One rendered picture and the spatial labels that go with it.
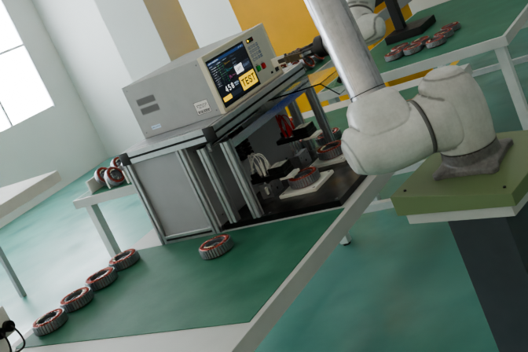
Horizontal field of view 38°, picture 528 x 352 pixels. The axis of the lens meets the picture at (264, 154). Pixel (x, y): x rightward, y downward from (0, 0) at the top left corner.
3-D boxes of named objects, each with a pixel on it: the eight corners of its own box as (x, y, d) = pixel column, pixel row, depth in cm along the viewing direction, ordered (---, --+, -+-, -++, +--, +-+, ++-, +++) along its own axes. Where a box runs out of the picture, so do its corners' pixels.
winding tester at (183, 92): (284, 72, 292) (262, 22, 288) (226, 113, 258) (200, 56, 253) (207, 98, 315) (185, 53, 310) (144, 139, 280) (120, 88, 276)
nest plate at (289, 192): (334, 172, 266) (332, 169, 266) (317, 191, 254) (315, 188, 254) (298, 181, 275) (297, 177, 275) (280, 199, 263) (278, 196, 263)
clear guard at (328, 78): (364, 72, 284) (359, 57, 282) (339, 94, 265) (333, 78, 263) (293, 95, 302) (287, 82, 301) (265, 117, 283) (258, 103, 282)
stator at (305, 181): (325, 172, 266) (321, 163, 265) (313, 185, 257) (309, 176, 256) (298, 179, 272) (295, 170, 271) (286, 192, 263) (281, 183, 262)
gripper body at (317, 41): (326, 57, 260) (304, 65, 265) (336, 50, 266) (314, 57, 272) (318, 37, 258) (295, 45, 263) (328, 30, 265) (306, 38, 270)
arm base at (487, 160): (518, 134, 213) (512, 117, 211) (497, 173, 196) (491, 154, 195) (456, 144, 224) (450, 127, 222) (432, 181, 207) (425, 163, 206)
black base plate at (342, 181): (407, 129, 287) (405, 123, 287) (342, 206, 237) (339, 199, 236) (304, 155, 314) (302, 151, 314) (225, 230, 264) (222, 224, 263)
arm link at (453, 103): (508, 137, 200) (484, 60, 193) (445, 166, 199) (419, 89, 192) (480, 124, 215) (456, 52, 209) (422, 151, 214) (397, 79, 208)
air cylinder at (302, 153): (312, 160, 294) (306, 147, 292) (304, 168, 288) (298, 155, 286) (301, 163, 296) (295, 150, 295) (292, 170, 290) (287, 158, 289)
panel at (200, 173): (303, 149, 314) (274, 83, 308) (221, 225, 262) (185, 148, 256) (301, 150, 315) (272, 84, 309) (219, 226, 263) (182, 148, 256)
